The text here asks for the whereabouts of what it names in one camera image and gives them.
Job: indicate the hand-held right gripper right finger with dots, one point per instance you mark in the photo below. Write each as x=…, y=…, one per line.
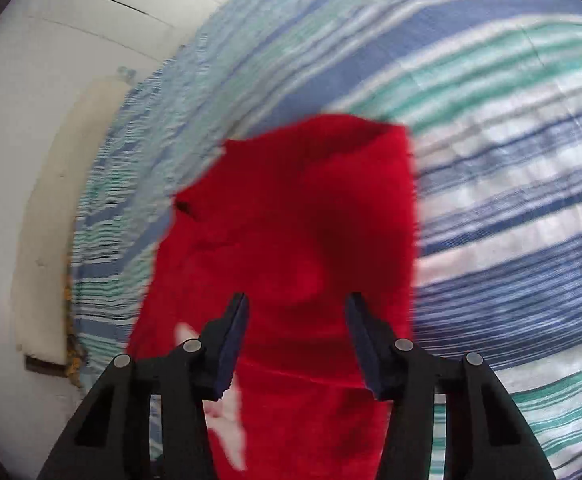
x=366, y=350

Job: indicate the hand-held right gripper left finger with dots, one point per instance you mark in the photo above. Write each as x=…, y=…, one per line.
x=228, y=355

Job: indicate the red sweater with white print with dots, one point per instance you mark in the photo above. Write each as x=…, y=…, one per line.
x=296, y=220

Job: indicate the yellow floral cloth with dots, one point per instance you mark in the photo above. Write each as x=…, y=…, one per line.
x=73, y=355

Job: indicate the beige headboard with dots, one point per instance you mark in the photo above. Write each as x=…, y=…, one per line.
x=56, y=210

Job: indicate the blue green striped bedsheet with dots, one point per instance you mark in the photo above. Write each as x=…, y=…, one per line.
x=496, y=160

